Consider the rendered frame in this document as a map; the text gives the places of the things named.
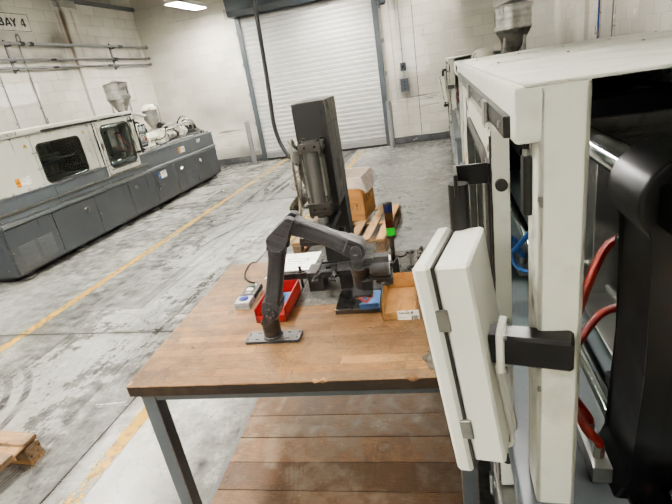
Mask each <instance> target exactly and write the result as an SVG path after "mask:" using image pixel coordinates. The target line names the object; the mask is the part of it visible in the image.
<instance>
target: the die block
mask: <svg viewBox="0 0 672 504"><path fill-rule="evenodd" d="M331 275H332V274H323V275H320V276H319V278H318V281H317V282H316V283H315V284H313V283H312V282H311V281H312V278H313V277H314V276H315V275H310V276H307V278H308V284H309V289H310V292H313V291H325V289H326V286H327V284H328V281H329V279H328V277H331ZM337 277H339V278H340V284H341V289H353V278H352V274H351V272H348V273H337Z"/></svg>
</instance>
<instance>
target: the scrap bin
mask: <svg viewBox="0 0 672 504"><path fill-rule="evenodd" d="M283 292H291V293H290V295H289V297H288V299H287V301H286V303H285V305H284V307H283V309H282V311H281V313H280V315H279V322H287V321H288V318H289V316H290V314H291V312H292V310H293V308H294V306H295V304H296V301H297V299H298V297H299V295H300V293H301V288H300V283H299V279H291V280H284V281H283ZM264 295H265V293H264V294H263V296H262V297H261V299H260V301H259V302H258V304H257V305H256V307H255V309H254V313H255V317H256V321H257V323H261V320H262V318H263V316H262V313H261V311H262V302H263V300H264Z"/></svg>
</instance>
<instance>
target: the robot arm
mask: <svg viewBox="0 0 672 504"><path fill-rule="evenodd" d="M298 213H299V212H298V211H296V210H291V211H290V212H289V213H288V214H287V215H286V216H285V217H284V218H283V219H282V220H281V221H280V222H279V223H278V224H277V225H276V226H275V227H274V229H273V230H272V232H271V233H270V234H269V235H268V236H267V238H266V250H268V255H267V256H268V267H267V280H266V290H265V295H264V300H263V302H262V311H261V313H262V316H263V318H262V320H261V325H262V328H263V331H257V332H250V333H249V335H248V336H247V338H246V340H245V344H246V345H255V344H275V343H295V342H299V341H300V339H301V336H302V334H303V331H302V329H293V330H282V329H281V326H280V322H279V315H280V313H281V311H282V309H283V307H284V299H285V297H284V296H283V281H284V271H285V260H286V255H287V247H289V246H290V238H291V235H292V236H295V237H300V238H304V239H307V240H310V241H313V242H315V243H318V244H321V245H324V246H326V247H329V248H331V249H334V250H335V251H337V252H339V253H342V255H343V256H346V257H348V258H351V262H350V264H349V266H350V270H351V274H352V278H353V297H354V298H356V299H359V300H361V301H362V302H364V303H368V302H369V301H370V299H371V298H372V297H373V296H374V291H373V283H374V280H376V282H377V283H380V284H383V285H386V286H390V285H391V284H393V282H394V276H393V268H392V267H390V261H389V254H388V252H379V253H373V252H367V253H365V248H366V241H365V239H364V238H363V237H362V236H359V235H356V234H354V233H351V232H350V233H347V232H344V231H338V230H335V229H332V228H329V227H326V226H323V225H321V224H318V223H315V222H312V221H310V220H307V219H305V218H304V217H302V216H299V215H298ZM362 297H368V298H367V300H364V299H363V298H362Z"/></svg>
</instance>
